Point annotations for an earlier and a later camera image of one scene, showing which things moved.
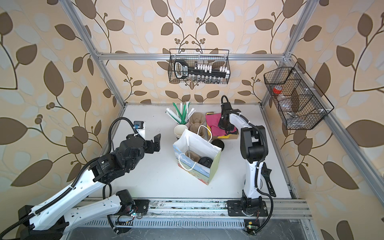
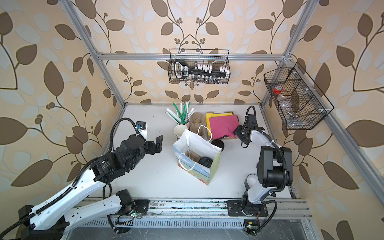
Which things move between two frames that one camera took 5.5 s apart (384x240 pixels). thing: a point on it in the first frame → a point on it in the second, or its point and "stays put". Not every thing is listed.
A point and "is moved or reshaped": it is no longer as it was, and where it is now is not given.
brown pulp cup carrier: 197,124 stays put
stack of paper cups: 179,130 stays put
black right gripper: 220,125 → 237,131
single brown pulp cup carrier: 193,155 stays put
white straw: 187,137 stays put
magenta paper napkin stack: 213,120 is moved or reshaped
